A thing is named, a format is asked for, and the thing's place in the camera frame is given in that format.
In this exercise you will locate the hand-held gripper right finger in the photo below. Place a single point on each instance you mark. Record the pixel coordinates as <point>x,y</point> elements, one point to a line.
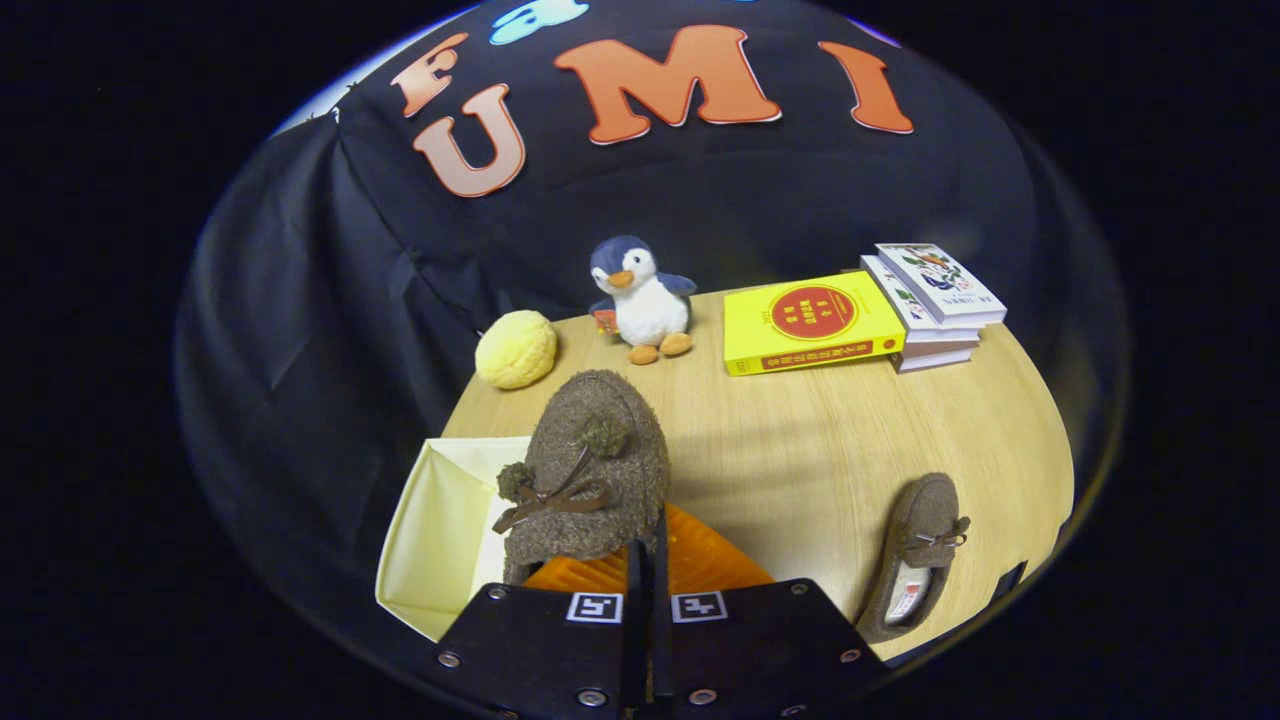
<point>760,650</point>

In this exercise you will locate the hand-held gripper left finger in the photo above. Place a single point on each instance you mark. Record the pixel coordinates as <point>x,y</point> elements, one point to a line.
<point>540,650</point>

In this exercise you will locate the cream fabric storage box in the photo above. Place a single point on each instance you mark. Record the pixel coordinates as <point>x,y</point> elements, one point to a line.
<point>440,530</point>

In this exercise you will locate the brown fuzzy shoe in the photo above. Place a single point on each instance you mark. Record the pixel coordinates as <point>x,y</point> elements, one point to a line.
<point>600,410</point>
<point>925,510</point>

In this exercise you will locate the yellow bun plush toy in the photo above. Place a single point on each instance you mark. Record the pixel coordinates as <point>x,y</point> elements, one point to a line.
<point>515,350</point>

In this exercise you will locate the yellow book with red circle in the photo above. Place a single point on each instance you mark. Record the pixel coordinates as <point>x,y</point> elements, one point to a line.
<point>810,320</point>

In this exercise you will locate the penguin plush toy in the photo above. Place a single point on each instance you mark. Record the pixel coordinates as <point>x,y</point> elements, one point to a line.
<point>648,305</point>

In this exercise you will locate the black backdrop cloth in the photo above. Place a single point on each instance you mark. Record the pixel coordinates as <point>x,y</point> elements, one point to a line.
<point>330,330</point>

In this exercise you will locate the white book with bird print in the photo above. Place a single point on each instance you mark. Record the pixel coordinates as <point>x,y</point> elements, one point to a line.
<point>940,280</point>

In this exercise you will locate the dark grey bracket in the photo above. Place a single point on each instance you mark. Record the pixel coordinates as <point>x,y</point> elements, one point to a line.
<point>1008,582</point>

